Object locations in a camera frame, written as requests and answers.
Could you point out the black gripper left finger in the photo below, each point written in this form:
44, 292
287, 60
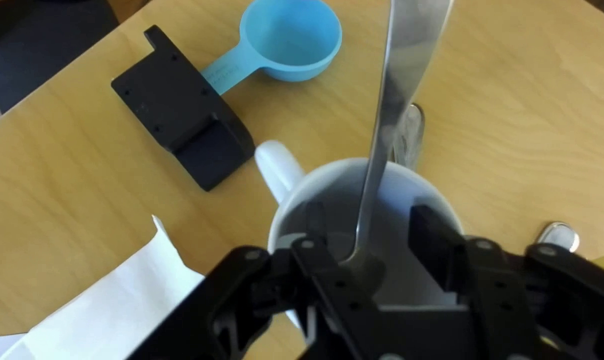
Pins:
262, 307

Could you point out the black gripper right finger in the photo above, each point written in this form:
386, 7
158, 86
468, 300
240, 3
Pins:
534, 300

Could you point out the silver metal spoon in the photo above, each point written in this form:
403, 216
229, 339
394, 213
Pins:
403, 80

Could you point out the silver metal fork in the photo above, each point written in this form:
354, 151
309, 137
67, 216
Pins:
556, 238

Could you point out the white ceramic mug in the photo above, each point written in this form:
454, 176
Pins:
335, 192

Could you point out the white crumpled paper sheet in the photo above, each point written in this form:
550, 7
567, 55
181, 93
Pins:
115, 307

